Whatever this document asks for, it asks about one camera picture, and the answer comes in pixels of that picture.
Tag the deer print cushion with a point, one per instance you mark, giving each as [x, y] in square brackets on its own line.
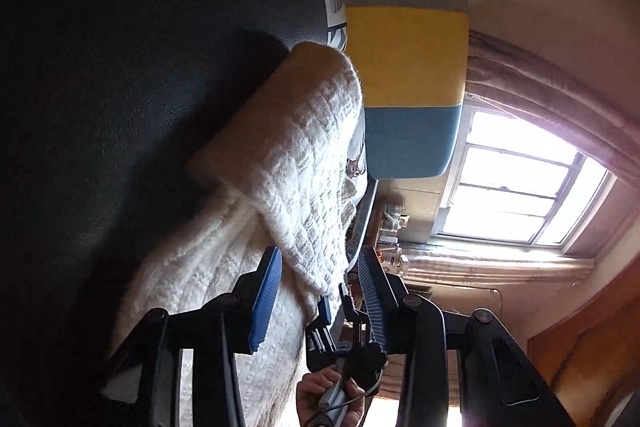
[357, 147]

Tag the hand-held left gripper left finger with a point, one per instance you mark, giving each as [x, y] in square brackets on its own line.
[265, 302]

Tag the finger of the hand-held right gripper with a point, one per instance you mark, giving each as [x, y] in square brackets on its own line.
[324, 311]
[346, 302]

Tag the white knit sweater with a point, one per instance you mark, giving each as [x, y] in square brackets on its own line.
[280, 157]

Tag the barred window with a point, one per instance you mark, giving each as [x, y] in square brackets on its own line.
[510, 177]

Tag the pink curtain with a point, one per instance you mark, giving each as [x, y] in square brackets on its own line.
[500, 264]
[550, 87]

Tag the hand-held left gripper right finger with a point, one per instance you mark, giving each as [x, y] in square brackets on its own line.
[372, 302]

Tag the person's right hand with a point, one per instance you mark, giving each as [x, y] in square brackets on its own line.
[312, 389]

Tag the cluttered wooden desk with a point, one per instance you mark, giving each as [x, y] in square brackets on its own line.
[387, 237]

